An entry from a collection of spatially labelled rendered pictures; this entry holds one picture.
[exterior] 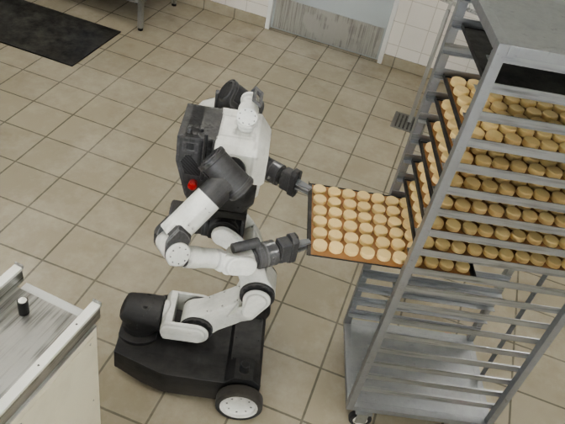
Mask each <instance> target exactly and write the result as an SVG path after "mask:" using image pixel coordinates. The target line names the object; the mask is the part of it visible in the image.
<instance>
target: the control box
mask: <svg viewBox="0 0 565 424"><path fill-rule="evenodd" d="M21 289H23V290H25V291H27V292H29V293H31V294H33V295H35V296H37V297H39V298H41V299H43V300H45V301H48V302H50V303H52V304H53V305H56V306H58V307H60V308H62V309H63V310H66V311H68V312H70V313H72V314H74V315H77V316H79V315H80V314H81V313H82V312H83V311H84V310H83V309H81V308H79V307H76V306H75V305H72V304H70V303H68V302H66V301H64V300H63V299H60V298H58V297H55V296H54V295H52V294H49V293H47V292H45V291H44V290H42V289H39V288H37V287H35V286H33V285H31V284H27V283H26V284H25V285H24V286H23V287H22V288H21Z"/></svg>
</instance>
